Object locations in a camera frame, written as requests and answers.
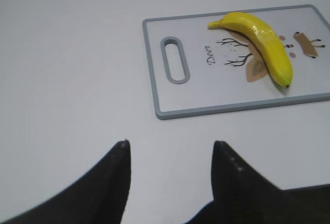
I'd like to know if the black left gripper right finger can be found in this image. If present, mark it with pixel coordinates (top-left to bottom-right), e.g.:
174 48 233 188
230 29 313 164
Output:
188 141 329 223

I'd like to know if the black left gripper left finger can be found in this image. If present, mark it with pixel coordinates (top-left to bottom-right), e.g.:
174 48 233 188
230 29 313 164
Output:
5 140 131 223

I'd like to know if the yellow plastic banana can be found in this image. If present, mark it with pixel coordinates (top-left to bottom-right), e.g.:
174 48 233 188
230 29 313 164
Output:
208 12 293 88

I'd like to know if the white grey-rimmed cutting board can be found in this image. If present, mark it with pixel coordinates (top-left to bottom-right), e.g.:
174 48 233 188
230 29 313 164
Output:
142 5 329 119

